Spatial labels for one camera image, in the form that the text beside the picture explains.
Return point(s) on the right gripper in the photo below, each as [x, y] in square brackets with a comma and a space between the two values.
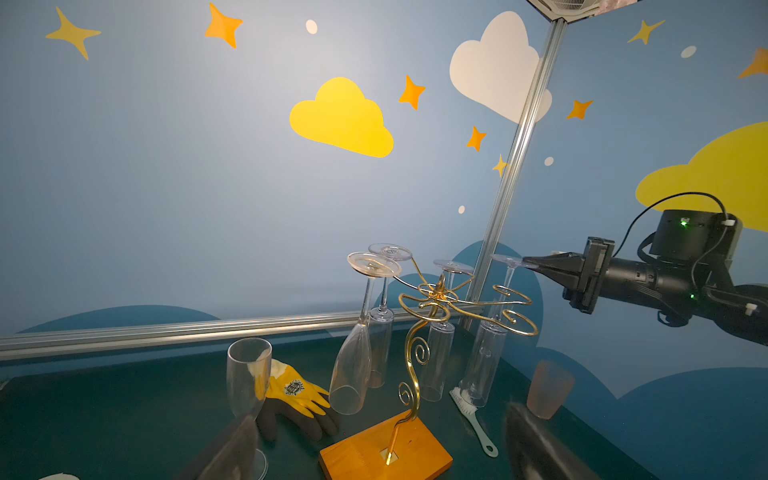
[581, 275]

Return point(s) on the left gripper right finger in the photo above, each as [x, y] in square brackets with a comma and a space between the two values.
[535, 453]

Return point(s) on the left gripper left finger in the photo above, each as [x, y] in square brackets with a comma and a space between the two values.
[232, 455]

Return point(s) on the clear flute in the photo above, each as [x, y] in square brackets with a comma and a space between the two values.
[440, 340]
[352, 368]
[247, 378]
[381, 317]
[490, 339]

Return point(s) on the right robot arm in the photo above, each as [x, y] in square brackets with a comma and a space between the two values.
[681, 271]

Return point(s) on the orange wooden rack base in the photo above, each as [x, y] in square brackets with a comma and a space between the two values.
[387, 450]

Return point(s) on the frosted brown plastic cup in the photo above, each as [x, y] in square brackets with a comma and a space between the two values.
[549, 389]

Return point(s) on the yellow black rubber glove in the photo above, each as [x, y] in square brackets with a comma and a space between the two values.
[294, 398]

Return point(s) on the pale green scrub brush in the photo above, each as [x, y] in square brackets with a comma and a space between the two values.
[468, 410]

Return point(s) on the white tape roll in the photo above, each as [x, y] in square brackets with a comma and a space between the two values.
[60, 476]

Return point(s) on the gold wire glass rack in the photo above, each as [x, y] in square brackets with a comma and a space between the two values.
[440, 299]

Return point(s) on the aluminium frame back bar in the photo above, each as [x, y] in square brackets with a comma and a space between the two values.
[78, 342]

